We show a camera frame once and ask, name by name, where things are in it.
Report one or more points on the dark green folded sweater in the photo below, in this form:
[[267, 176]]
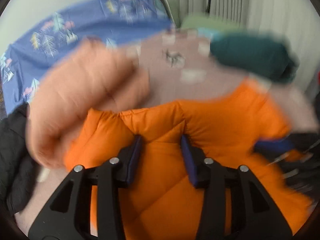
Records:
[[258, 54]]

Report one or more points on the blue tree-print sheet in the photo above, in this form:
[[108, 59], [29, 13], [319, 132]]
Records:
[[115, 22]]

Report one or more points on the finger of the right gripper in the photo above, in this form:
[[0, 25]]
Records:
[[277, 146]]

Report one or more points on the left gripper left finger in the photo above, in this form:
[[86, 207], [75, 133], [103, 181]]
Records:
[[86, 204]]

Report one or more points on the orange puffer jacket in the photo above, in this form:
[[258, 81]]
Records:
[[162, 202]]

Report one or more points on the green pillow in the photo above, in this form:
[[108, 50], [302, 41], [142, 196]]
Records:
[[196, 21]]

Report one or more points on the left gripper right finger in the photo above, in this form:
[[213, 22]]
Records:
[[235, 204]]

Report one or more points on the pink polka-dot bedspread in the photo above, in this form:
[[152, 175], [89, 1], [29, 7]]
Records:
[[184, 70]]

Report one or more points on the black folded garment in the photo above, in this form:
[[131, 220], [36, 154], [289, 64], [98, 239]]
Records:
[[18, 169]]

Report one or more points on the grey pleated curtain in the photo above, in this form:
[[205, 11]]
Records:
[[295, 20]]

